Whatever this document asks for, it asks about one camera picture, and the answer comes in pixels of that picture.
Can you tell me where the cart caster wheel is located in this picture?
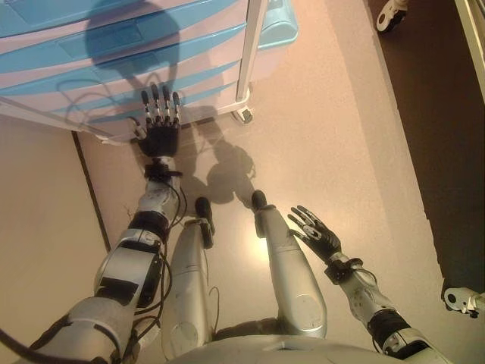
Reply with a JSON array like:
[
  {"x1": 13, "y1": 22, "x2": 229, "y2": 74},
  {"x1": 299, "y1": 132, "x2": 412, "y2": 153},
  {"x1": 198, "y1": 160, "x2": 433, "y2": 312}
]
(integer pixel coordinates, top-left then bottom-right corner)
[{"x1": 231, "y1": 107, "x2": 255, "y2": 124}]

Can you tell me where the white hospital bed frame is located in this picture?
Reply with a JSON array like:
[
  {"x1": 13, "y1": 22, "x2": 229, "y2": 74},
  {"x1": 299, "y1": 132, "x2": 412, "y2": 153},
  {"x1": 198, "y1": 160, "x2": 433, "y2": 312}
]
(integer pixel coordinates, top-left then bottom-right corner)
[{"x1": 452, "y1": 0, "x2": 485, "y2": 96}]

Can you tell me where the grey robot torso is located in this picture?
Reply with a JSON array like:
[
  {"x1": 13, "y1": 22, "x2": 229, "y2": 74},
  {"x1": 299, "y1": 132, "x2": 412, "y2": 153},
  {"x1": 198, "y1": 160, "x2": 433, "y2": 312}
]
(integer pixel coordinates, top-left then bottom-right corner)
[{"x1": 166, "y1": 333, "x2": 448, "y2": 364}]

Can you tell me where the blue lidded waste bin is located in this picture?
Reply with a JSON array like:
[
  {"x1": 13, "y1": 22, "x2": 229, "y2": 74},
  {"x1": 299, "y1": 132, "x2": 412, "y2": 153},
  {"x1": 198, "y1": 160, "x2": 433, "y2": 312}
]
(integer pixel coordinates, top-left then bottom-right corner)
[{"x1": 257, "y1": 0, "x2": 300, "y2": 83}]

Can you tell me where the silver right robot leg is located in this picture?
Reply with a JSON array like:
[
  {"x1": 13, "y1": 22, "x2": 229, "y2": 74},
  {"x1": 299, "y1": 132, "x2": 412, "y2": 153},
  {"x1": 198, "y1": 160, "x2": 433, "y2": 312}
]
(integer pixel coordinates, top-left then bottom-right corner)
[{"x1": 249, "y1": 189, "x2": 329, "y2": 340}]

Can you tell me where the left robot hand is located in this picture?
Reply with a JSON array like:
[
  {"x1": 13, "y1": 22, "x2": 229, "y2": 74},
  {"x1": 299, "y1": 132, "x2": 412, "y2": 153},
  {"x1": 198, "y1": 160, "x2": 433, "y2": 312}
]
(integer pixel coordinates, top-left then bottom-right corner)
[{"x1": 130, "y1": 82, "x2": 182, "y2": 158}]

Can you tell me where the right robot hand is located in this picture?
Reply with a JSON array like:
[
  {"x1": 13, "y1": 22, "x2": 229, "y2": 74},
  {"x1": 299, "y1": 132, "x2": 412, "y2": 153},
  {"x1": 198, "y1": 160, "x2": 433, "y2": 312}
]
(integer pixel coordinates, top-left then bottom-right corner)
[{"x1": 286, "y1": 205, "x2": 342, "y2": 265}]

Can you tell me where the white medical cart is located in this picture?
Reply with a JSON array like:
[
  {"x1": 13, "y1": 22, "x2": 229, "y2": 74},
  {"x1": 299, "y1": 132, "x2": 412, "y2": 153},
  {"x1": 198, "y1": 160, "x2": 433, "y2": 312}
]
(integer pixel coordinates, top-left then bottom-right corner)
[{"x1": 0, "y1": 0, "x2": 266, "y2": 147}]

